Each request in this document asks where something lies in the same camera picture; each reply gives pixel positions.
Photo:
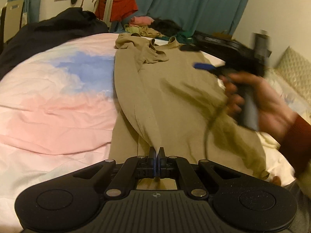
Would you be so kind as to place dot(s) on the green garment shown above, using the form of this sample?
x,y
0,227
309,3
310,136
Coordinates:
x,y
184,36

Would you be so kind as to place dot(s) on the pink garment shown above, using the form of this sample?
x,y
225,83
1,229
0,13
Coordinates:
x,y
141,20

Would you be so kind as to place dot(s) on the person's right forearm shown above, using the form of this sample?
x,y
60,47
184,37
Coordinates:
x,y
298,138

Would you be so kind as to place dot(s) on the quilted cream pillow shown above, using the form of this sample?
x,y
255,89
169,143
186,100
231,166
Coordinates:
x,y
296,65

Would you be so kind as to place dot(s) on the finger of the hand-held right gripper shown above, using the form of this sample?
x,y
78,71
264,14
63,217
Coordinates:
x,y
189,47
204,66

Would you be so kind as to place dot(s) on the person's right hand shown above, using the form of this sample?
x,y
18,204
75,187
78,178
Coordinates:
x,y
269,106

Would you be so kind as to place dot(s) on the dark navy coat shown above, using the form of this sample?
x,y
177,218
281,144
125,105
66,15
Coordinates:
x,y
48,29

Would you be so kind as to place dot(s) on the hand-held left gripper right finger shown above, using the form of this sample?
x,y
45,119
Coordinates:
x,y
159,161

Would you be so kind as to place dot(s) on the white-backed chair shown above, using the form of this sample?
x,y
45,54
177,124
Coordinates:
x,y
14,12

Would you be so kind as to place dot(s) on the beige clothes heap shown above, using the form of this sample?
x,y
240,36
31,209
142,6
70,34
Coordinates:
x,y
143,31

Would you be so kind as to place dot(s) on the narrow blue curtain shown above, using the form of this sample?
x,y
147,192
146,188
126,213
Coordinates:
x,y
32,4

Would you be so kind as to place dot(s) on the black clothes heap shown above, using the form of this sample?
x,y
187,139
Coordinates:
x,y
165,25

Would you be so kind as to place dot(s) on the garment steamer stand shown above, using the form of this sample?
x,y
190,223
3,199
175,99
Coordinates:
x,y
108,2

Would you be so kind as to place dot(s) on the tan long-sleeve sweater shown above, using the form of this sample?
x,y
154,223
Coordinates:
x,y
175,102

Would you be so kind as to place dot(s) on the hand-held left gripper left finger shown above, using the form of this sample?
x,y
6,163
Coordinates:
x,y
152,161

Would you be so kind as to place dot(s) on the wide blue curtain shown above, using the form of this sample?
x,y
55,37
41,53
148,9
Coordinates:
x,y
194,2

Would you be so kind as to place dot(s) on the red garment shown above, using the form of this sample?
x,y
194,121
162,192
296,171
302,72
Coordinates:
x,y
121,6

